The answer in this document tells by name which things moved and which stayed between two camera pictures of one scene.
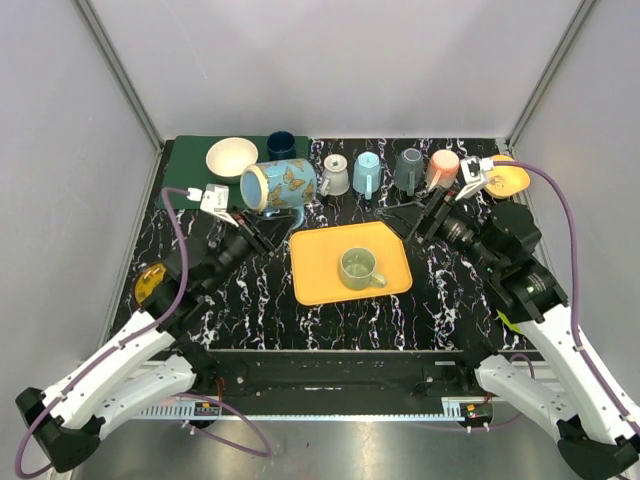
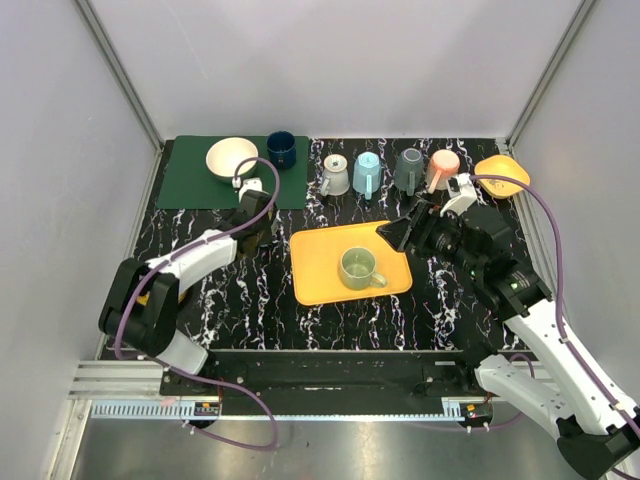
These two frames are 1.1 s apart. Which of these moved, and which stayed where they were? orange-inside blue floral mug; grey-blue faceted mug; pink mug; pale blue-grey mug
Moved: orange-inside blue floral mug
Stayed: pink mug; grey-blue faceted mug; pale blue-grey mug
